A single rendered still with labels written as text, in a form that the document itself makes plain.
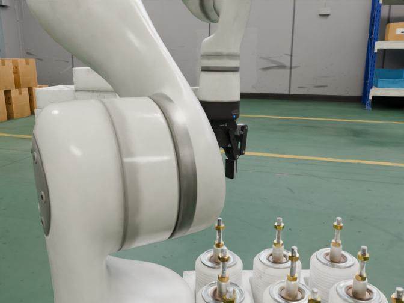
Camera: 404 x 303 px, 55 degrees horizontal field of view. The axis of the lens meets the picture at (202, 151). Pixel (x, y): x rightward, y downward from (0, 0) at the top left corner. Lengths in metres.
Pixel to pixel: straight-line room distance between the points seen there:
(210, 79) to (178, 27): 5.44
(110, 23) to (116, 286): 0.18
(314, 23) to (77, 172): 5.57
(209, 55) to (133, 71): 0.40
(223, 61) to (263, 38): 5.10
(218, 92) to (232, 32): 0.10
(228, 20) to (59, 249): 0.52
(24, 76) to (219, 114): 3.97
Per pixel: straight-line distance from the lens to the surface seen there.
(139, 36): 0.29
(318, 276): 0.84
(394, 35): 5.07
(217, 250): 0.79
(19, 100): 4.45
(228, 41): 0.67
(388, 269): 1.39
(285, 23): 5.74
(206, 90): 0.68
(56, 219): 0.21
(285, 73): 5.73
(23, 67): 4.55
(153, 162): 0.20
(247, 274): 0.90
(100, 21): 0.31
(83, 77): 3.32
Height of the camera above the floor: 0.66
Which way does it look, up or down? 14 degrees down
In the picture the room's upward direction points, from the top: straight up
